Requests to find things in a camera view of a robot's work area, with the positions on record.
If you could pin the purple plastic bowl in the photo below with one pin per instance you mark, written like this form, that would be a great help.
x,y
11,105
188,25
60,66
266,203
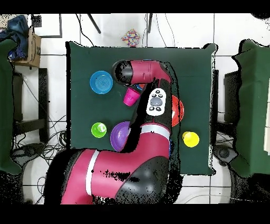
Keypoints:
x,y
119,137

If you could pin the yellow plastic cup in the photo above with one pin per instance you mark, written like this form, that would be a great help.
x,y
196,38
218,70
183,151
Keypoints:
x,y
191,139

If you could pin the small light blue bowl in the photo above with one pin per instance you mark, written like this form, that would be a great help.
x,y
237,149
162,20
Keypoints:
x,y
101,82

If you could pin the wide orange-red bowl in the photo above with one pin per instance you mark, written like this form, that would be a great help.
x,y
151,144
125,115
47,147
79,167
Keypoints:
x,y
178,109

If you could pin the cardboard box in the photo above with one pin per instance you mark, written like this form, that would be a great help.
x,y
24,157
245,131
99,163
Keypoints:
x,y
33,52

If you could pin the green plastic cup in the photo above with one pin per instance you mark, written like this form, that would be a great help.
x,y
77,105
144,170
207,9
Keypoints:
x,y
98,130

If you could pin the pink plastic cup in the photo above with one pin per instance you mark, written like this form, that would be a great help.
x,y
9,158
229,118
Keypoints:
x,y
130,97

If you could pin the black tripod leg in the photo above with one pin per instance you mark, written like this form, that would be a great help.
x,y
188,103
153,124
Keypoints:
x,y
94,23
149,23

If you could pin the black stool frame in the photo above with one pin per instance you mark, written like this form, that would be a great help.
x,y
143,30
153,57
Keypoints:
x,y
231,95
43,118

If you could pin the dark green tablecloth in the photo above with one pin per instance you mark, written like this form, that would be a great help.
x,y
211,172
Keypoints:
x,y
196,63

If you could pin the black pedestal foot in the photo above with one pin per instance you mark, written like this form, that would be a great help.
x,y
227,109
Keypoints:
x,y
29,150
224,153

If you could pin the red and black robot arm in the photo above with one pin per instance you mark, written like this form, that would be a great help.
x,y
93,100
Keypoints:
x,y
126,164

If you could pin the black rectangular frame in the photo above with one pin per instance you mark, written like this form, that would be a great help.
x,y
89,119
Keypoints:
x,y
60,25

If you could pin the blue cloth bundle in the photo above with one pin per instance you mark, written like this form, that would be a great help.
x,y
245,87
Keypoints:
x,y
18,27

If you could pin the green cloth covered table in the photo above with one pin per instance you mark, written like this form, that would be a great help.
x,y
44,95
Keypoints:
x,y
6,105
253,105

